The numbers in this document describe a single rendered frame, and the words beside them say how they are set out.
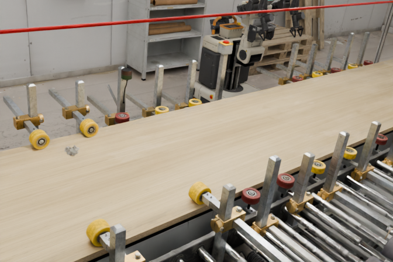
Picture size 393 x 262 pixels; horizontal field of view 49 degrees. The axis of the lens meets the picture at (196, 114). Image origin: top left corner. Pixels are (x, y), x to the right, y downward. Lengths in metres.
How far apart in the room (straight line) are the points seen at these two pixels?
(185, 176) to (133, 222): 0.39
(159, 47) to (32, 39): 1.70
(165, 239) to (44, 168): 0.61
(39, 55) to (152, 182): 3.45
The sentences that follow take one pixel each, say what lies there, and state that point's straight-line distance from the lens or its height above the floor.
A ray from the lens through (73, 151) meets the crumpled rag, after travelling 2.09.
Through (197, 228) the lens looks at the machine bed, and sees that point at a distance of 1.93.
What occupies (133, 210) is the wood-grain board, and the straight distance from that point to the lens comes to 1.73.
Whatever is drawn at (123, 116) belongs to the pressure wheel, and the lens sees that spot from 2.41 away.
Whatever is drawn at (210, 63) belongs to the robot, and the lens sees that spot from 4.43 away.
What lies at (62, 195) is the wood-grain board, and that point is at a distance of 1.82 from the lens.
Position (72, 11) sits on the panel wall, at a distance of 5.14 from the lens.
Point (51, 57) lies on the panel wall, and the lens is 5.19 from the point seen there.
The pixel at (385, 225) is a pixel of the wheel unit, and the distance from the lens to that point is 2.12.
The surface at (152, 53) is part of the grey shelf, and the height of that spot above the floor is 0.16.
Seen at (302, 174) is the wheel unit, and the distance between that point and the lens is 1.91.
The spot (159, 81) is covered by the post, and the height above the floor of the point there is 1.04.
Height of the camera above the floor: 1.99
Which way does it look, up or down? 26 degrees down
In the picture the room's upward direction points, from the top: 7 degrees clockwise
